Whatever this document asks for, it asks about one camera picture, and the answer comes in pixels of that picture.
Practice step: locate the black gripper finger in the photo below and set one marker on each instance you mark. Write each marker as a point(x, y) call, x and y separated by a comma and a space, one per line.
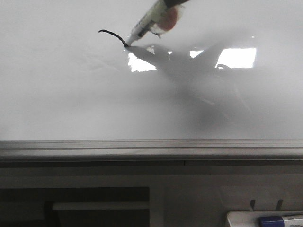
point(172, 3)

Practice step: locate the red magnet taped to marker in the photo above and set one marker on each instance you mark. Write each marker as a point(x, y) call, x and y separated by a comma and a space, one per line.
point(168, 20)

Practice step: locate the white black whiteboard marker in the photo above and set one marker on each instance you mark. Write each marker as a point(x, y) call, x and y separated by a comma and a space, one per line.
point(151, 17)

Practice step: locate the white whiteboard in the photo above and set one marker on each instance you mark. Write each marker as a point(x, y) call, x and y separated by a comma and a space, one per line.
point(229, 69)

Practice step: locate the left metal tray hook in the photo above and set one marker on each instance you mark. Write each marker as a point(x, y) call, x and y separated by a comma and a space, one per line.
point(252, 205)

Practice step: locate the metal tray hook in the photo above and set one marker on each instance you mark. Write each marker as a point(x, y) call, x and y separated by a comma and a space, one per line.
point(252, 205)
point(279, 205)

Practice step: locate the white shelf board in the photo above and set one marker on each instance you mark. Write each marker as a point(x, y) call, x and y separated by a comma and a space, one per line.
point(128, 205)

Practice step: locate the white marker tray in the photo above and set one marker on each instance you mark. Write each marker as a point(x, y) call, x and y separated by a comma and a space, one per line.
point(250, 219)

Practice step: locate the right metal tray hook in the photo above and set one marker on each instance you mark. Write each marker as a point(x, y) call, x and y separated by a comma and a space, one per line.
point(279, 205)

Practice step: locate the blue capped marker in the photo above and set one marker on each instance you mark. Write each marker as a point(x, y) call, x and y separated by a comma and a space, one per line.
point(281, 221)

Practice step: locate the grey aluminium whiteboard frame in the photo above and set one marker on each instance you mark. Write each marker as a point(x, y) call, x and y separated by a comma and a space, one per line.
point(43, 152)

